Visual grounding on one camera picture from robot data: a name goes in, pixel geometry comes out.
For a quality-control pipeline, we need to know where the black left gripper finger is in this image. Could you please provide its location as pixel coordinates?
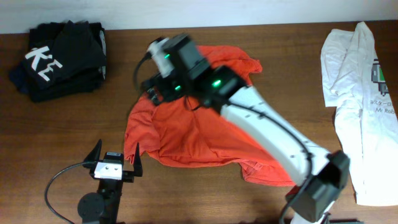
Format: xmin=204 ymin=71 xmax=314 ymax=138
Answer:
xmin=126 ymin=143 xmax=143 ymax=177
xmin=83 ymin=139 xmax=102 ymax=168

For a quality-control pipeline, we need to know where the orange t-shirt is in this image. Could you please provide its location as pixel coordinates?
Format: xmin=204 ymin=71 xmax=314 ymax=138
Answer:
xmin=123 ymin=45 xmax=296 ymax=187

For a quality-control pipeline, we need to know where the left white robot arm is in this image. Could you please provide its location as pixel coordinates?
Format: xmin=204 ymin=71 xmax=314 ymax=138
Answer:
xmin=77 ymin=139 xmax=143 ymax=223

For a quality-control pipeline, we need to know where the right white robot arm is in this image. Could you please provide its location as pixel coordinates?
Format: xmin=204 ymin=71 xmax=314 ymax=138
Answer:
xmin=141 ymin=34 xmax=350 ymax=223

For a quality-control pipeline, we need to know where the dark navy folded shirt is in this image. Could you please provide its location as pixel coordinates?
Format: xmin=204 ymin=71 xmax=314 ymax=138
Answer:
xmin=9 ymin=64 xmax=104 ymax=103

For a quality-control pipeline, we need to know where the black printed folded shirt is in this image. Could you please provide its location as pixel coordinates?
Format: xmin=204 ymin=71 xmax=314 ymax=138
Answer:
xmin=22 ymin=21 xmax=106 ymax=89

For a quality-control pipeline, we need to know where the white printed t-shirt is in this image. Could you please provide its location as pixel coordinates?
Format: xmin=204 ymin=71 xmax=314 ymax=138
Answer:
xmin=320 ymin=22 xmax=397 ymax=206

